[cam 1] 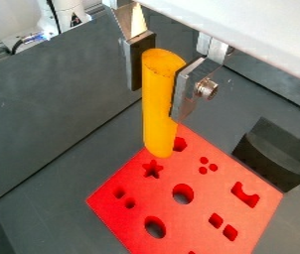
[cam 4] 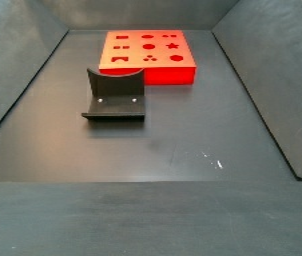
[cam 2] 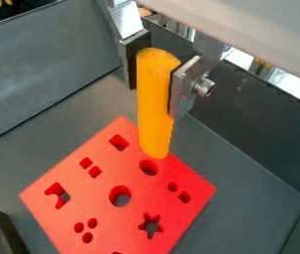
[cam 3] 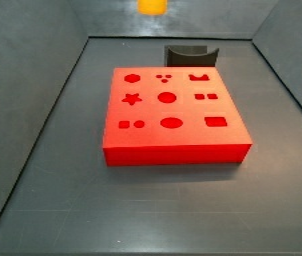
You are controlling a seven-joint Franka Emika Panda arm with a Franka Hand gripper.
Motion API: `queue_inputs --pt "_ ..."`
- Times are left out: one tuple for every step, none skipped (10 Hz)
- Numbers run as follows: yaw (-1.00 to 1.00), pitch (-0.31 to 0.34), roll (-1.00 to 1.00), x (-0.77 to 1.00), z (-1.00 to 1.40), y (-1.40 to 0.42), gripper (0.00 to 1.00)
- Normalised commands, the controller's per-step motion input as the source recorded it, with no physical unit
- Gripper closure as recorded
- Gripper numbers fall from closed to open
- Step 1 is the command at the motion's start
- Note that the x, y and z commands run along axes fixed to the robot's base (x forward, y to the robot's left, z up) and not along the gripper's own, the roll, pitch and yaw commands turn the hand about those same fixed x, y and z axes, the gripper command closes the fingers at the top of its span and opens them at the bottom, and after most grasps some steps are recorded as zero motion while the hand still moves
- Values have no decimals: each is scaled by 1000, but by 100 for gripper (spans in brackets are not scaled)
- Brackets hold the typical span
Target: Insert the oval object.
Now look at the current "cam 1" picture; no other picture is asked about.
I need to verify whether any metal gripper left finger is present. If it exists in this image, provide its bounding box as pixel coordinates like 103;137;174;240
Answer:
112;1;155;91

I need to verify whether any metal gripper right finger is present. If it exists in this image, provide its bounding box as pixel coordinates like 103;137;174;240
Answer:
170;33;232;123

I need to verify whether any yellow oval peg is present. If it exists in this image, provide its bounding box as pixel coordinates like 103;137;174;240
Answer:
141;49;186;158

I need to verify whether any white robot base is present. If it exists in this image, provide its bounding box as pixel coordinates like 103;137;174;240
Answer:
2;0;91;55

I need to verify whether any black curved block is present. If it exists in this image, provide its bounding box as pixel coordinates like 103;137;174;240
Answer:
231;118;300;192

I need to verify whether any red shape-sorting board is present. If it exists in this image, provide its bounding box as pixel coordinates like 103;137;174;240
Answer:
85;126;282;254

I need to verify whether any black cable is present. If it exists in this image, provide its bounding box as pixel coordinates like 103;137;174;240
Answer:
9;0;62;56

